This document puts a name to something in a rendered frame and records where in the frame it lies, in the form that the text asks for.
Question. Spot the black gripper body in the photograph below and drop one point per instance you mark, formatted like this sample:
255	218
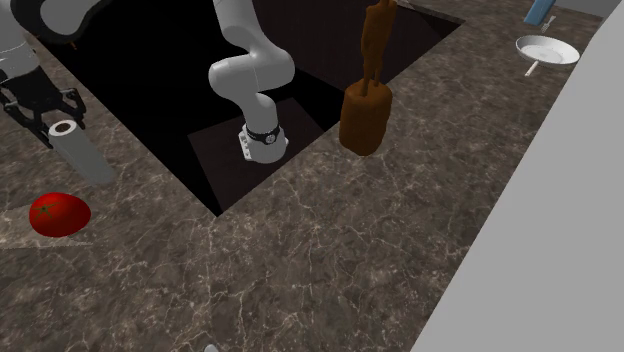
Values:
30	90

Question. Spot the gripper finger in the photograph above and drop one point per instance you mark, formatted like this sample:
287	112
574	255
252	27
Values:
29	126
73	105

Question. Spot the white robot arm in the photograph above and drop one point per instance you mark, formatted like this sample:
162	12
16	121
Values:
251	73

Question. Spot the grey paper towel roll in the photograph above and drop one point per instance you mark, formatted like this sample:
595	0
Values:
80	153

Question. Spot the red tomato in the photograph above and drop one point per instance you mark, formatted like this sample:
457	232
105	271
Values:
61	214

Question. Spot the dark robot stand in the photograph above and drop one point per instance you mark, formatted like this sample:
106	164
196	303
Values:
219	166

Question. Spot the small grey round object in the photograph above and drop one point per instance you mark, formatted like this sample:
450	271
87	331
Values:
210	348

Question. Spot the brown figure on round base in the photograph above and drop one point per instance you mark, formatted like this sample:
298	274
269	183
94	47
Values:
365	117

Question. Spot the blue flat box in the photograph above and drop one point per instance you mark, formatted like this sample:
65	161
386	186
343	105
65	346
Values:
538	12

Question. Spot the white frying pan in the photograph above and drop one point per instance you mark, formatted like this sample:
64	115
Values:
548	48

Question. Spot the small white fork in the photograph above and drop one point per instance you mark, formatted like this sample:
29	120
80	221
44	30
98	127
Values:
548	23

